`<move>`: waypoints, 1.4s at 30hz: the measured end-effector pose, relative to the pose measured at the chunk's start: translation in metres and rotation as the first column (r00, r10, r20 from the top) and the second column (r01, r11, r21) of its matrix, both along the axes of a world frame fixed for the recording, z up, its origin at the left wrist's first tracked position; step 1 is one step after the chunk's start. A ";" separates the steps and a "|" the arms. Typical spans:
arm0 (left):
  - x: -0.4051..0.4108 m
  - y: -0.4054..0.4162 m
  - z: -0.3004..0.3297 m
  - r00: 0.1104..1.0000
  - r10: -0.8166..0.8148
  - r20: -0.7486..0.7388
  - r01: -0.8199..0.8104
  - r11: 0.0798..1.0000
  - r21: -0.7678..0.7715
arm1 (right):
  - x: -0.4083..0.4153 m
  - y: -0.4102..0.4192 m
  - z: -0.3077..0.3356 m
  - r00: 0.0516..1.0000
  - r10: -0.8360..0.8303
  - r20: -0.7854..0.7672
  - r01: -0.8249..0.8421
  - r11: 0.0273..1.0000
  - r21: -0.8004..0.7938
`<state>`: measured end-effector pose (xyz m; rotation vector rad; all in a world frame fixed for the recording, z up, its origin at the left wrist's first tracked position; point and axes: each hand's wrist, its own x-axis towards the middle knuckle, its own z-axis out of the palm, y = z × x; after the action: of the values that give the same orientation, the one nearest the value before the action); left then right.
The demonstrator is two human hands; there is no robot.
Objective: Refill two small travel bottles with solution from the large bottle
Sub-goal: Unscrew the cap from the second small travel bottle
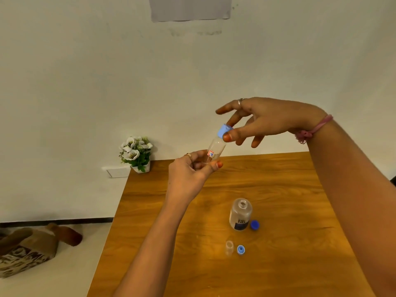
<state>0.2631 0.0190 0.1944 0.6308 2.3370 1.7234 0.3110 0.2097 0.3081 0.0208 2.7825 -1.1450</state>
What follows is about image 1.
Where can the dark blue bottle cap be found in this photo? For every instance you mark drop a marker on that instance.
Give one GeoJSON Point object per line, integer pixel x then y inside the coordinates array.
{"type": "Point", "coordinates": [254, 225]}

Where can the brown patterned bag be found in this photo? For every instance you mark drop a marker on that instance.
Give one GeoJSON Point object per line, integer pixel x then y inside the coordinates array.
{"type": "Point", "coordinates": [28, 250]}

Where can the small clear bottle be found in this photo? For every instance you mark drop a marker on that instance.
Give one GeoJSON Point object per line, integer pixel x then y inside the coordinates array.
{"type": "Point", "coordinates": [216, 146]}
{"type": "Point", "coordinates": [229, 248]}

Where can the person's right forearm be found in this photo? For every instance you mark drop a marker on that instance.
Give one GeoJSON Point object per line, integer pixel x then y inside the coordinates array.
{"type": "Point", "coordinates": [355, 197]}

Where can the person's left hand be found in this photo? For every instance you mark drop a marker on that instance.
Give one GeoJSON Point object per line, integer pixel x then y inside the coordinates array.
{"type": "Point", "coordinates": [184, 182]}

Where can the large clear solution bottle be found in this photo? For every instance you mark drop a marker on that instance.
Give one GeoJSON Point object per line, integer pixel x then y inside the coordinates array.
{"type": "Point", "coordinates": [240, 218]}

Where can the white printed paper sheet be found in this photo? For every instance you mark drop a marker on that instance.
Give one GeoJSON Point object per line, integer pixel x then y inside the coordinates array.
{"type": "Point", "coordinates": [188, 9]}

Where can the person's right hand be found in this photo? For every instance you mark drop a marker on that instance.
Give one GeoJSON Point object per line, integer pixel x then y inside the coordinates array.
{"type": "Point", "coordinates": [278, 117]}

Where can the white flower potted plant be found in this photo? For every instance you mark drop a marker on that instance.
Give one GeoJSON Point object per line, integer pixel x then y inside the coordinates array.
{"type": "Point", "coordinates": [133, 154]}

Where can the person's left forearm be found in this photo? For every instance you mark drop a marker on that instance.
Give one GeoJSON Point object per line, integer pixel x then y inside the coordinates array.
{"type": "Point", "coordinates": [154, 259]}

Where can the light blue small cap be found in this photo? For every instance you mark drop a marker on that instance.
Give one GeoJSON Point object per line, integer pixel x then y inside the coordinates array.
{"type": "Point", "coordinates": [223, 131]}
{"type": "Point", "coordinates": [241, 249]}

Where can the white wall socket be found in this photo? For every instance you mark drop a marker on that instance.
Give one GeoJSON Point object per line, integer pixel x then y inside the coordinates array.
{"type": "Point", "coordinates": [117, 172]}

